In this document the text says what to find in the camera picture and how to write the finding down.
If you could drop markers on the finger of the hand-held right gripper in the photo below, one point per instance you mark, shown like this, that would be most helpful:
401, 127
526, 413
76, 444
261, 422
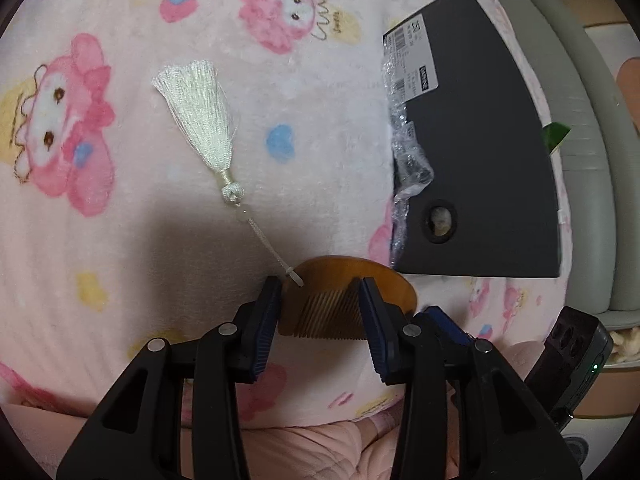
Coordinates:
442, 320

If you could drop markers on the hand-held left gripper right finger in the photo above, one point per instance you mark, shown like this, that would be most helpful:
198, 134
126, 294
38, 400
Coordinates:
375, 325

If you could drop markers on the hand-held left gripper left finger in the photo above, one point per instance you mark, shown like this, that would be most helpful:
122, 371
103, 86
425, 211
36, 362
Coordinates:
264, 322

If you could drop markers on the wooden comb with white tassel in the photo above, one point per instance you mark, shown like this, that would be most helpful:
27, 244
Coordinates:
320, 310

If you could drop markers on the dark grey shoebox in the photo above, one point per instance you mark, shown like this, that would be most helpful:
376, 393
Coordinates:
490, 160

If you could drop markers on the green snack packet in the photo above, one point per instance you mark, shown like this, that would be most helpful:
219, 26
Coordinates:
554, 136

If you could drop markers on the cream plush toy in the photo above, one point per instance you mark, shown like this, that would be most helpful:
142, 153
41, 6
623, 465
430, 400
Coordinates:
625, 345

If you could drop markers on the plain pink quilt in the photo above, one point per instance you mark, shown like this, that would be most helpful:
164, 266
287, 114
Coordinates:
320, 450

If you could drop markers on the clear plastic wrap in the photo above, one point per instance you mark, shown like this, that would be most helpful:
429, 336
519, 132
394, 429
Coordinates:
410, 160

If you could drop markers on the grey-green sofa cushion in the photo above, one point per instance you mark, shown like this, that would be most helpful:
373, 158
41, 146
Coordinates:
585, 185

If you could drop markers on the pink printed blanket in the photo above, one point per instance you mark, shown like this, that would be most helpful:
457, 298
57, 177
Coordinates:
325, 110

